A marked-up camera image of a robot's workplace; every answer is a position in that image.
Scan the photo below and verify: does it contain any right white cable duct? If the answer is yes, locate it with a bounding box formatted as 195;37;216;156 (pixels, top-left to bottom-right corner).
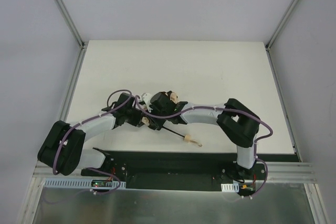
220;183;239;193

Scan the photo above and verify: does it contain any left aluminium frame post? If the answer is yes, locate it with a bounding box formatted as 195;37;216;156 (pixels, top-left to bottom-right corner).
54;0;86;49

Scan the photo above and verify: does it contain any white cable duct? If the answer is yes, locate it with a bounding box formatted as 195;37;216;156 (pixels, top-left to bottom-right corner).
44;178;126;190
220;183;239;193

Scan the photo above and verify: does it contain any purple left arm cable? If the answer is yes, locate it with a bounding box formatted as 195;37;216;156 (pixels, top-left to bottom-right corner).
52;89;140;175

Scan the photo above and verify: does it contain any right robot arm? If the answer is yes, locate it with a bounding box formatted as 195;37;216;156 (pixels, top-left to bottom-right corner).
141;91;260;171

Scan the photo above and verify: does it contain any beige folding umbrella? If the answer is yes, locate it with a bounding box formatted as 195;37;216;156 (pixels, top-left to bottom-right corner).
139;91;203;147

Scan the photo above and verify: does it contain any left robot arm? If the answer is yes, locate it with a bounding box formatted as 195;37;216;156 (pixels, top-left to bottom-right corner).
37;89;143;176

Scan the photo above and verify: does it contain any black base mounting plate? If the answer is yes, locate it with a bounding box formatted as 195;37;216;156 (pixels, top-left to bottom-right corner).
81;150;271;190

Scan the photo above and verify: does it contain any aluminium frame post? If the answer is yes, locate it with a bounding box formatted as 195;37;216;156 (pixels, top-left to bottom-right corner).
265;0;301;51
54;0;86;49

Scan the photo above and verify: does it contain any right aluminium frame post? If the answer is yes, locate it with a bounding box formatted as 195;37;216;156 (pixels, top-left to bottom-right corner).
265;0;301;51

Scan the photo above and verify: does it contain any aluminium front rail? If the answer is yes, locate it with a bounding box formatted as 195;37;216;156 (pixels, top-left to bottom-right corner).
33;162;318;184

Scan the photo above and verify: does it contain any left white cable duct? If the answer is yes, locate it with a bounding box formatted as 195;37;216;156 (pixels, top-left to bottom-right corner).
44;178;126;190

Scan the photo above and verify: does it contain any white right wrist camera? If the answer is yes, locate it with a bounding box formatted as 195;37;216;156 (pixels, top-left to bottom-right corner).
140;93;153;112

